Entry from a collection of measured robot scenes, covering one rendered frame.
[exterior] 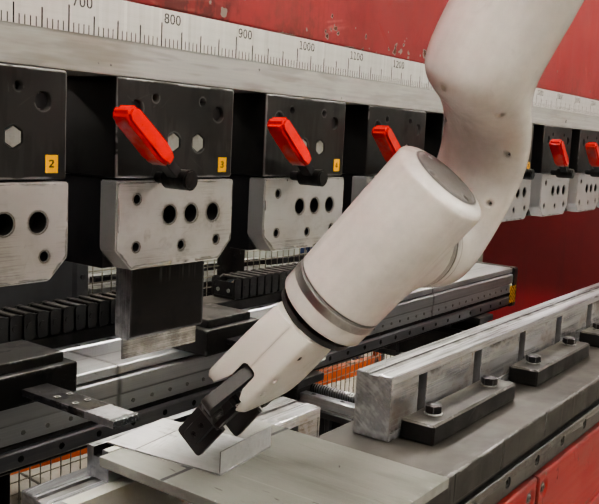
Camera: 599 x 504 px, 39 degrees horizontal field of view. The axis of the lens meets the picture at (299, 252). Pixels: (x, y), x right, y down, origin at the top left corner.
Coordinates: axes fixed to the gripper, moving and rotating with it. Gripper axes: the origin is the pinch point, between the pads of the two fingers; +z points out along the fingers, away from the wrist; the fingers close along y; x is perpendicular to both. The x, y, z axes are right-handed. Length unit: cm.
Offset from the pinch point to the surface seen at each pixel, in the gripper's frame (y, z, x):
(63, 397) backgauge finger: -2.2, 16.0, -15.1
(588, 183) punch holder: -118, -22, -5
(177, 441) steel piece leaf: 0.3, 5.1, -1.6
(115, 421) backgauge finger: 0.1, 10.0, -7.9
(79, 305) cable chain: -27, 27, -34
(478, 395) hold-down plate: -65, 6, 13
